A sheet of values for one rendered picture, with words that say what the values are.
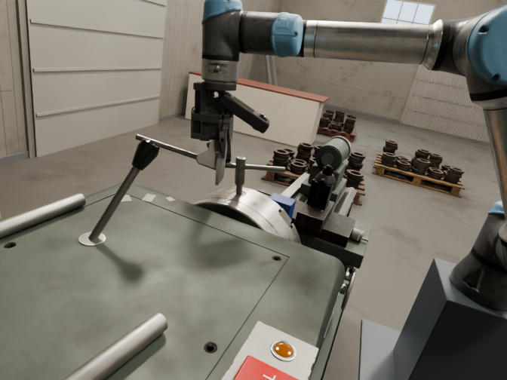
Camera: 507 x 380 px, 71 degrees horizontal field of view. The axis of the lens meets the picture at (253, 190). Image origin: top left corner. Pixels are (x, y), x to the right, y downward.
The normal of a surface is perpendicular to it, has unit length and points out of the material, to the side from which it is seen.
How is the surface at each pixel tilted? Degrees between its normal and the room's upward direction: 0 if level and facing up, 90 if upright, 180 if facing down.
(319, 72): 90
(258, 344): 0
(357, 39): 86
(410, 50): 107
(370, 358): 0
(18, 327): 0
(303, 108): 90
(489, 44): 84
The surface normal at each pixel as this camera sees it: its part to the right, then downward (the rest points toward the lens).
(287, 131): -0.30, 0.32
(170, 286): 0.18, -0.91
